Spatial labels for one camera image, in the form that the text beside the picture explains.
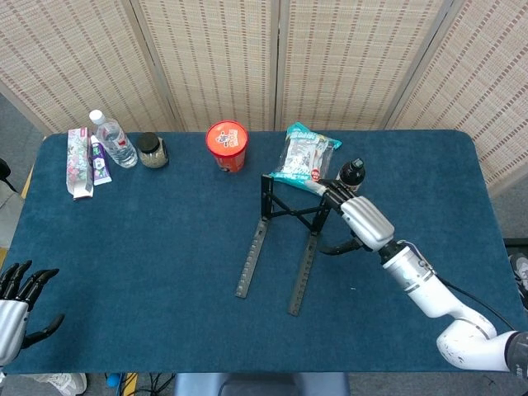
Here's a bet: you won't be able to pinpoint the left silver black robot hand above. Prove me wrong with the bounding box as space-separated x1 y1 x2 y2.
0 259 66 366

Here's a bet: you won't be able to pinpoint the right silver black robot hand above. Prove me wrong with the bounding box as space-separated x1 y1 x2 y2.
307 177 395 256

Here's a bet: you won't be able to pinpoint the black folding stand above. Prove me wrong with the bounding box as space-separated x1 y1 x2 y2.
234 172 331 318

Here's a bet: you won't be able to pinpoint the dark tea bottle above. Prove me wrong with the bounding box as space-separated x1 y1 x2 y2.
334 158 367 195

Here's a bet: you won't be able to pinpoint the white sneaker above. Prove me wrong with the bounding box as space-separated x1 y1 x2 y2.
35 372 89 396

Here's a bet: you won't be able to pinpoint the teal snack bag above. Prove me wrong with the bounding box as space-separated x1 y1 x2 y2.
266 121 343 195

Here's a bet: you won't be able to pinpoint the black rounded object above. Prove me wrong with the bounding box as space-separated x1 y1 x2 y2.
0 158 20 193

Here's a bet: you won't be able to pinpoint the grey sneaker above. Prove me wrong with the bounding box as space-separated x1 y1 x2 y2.
507 252 528 310

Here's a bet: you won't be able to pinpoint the orange instant noodle cup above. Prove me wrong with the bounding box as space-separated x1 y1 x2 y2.
205 120 249 173

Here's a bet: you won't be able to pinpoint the bamboo folding screen panel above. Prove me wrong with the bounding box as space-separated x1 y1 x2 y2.
275 0 449 132
130 0 281 132
0 0 179 135
385 0 528 198

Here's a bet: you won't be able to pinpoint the pink floral toothpaste box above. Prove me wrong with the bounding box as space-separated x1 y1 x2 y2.
66 127 95 200

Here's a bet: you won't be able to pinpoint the purple white toothpaste tube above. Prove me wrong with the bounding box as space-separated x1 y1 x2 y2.
89 134 113 186

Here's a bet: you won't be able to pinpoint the blue chair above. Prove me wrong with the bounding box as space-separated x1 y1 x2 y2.
172 372 351 396

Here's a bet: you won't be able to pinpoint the clear plastic water bottle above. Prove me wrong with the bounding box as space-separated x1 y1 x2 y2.
88 109 139 169

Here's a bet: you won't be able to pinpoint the glass jar with black lid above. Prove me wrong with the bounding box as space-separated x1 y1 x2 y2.
136 132 170 170

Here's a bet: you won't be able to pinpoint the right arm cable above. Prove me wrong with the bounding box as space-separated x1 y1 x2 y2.
399 240 519 333

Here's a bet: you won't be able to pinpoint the black floor cables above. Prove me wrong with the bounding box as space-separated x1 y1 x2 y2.
135 372 177 395

